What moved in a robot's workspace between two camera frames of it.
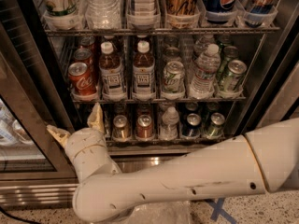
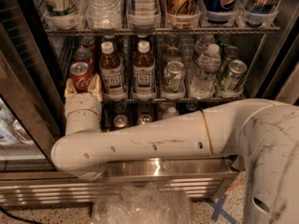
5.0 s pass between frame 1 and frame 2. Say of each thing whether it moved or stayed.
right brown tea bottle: stayed
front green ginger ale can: stayed
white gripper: moved
